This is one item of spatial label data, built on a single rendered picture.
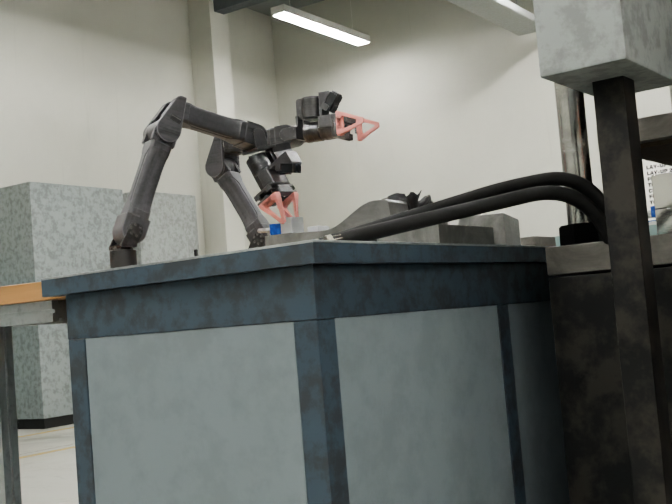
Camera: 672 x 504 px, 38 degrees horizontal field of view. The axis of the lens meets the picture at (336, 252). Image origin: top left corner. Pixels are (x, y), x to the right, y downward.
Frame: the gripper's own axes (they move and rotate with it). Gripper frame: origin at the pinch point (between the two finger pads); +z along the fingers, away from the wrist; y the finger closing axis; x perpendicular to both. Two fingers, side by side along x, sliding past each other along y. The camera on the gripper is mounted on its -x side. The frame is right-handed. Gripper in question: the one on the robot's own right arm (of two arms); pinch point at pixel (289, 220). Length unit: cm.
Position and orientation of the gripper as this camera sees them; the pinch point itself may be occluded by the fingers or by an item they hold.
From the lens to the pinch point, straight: 250.2
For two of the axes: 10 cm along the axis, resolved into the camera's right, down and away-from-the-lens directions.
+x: -6.7, 5.5, 5.1
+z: 4.6, 8.4, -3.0
